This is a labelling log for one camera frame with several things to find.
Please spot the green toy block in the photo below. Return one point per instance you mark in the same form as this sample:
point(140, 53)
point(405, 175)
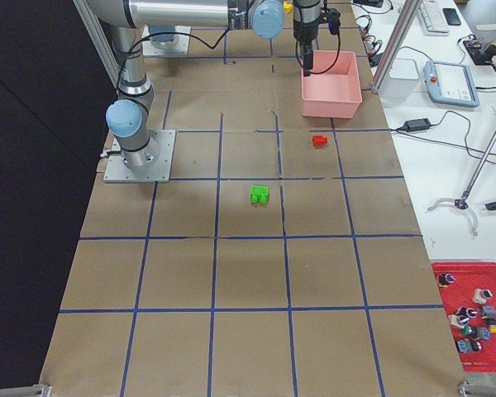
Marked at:
point(259, 193)

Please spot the red parts tray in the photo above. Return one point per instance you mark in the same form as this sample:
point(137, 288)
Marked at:
point(468, 293)

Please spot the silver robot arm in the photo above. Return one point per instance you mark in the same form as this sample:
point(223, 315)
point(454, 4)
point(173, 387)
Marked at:
point(134, 22)

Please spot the white keyboard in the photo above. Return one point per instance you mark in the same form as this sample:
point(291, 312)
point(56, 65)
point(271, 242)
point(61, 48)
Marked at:
point(431, 18)

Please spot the yellow toy block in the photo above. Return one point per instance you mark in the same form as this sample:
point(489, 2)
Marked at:
point(288, 7)

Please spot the teach pendant tablet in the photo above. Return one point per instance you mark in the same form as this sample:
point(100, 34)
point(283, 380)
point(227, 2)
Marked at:
point(450, 84)

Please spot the red toy block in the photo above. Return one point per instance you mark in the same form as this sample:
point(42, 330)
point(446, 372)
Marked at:
point(319, 141)

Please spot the white square box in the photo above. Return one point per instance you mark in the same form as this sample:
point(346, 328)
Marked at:
point(400, 82)

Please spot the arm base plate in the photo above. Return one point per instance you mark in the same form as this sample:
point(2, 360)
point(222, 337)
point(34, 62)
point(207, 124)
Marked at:
point(171, 42)
point(151, 164)

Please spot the black smartphone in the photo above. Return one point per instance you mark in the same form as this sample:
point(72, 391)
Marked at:
point(451, 17)

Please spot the pink plastic box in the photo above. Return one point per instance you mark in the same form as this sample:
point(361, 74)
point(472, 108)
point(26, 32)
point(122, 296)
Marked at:
point(335, 94)

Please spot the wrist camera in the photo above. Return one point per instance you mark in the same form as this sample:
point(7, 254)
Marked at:
point(334, 21)

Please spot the tripod leg rod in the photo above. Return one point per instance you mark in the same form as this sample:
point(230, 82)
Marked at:
point(461, 203)

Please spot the brown paper table mat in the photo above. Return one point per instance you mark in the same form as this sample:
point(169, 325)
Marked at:
point(187, 288)

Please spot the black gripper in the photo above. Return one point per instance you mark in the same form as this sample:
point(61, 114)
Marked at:
point(303, 26)

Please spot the black power adapter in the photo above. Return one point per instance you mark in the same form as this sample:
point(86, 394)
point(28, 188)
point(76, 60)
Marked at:
point(416, 125)

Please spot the aluminium frame post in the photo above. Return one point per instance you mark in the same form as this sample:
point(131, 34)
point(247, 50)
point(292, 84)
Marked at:
point(400, 30)

